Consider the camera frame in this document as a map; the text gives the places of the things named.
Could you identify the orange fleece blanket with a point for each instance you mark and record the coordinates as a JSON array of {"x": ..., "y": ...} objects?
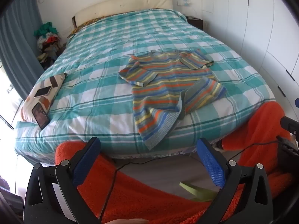
[{"x": 140, "y": 197}]

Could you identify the striped knit sweater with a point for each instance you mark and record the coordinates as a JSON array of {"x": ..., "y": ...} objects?
[{"x": 163, "y": 91}]

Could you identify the black smartphone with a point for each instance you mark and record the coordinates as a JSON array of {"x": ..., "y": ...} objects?
[{"x": 41, "y": 116}]

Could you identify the white smartphone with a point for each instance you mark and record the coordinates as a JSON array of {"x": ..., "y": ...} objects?
[{"x": 42, "y": 91}]

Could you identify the white wardrobe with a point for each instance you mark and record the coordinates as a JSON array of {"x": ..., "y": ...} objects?
[{"x": 257, "y": 28}]

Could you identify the white wall socket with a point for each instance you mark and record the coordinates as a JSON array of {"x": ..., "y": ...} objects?
[{"x": 184, "y": 3}]

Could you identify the blue-grey curtain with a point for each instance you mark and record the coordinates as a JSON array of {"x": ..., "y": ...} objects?
[{"x": 16, "y": 42}]

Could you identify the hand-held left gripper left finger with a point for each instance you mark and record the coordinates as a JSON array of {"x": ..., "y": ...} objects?
[{"x": 85, "y": 162}]

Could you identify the cream padded headboard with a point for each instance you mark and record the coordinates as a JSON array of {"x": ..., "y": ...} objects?
[{"x": 130, "y": 4}]

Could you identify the dark nightstand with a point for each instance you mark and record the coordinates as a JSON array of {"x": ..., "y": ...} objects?
[{"x": 196, "y": 22}]

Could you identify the pile of clothes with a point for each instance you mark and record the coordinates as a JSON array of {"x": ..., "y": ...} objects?
[{"x": 48, "y": 42}]

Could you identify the brown zigzag pillow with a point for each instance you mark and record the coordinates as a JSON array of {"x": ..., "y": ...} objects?
[{"x": 56, "y": 80}]

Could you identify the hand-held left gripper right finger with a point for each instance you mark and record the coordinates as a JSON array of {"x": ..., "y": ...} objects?
[{"x": 212, "y": 162}]

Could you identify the teal plaid bedspread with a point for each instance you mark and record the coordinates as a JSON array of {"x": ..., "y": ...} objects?
[{"x": 93, "y": 93}]

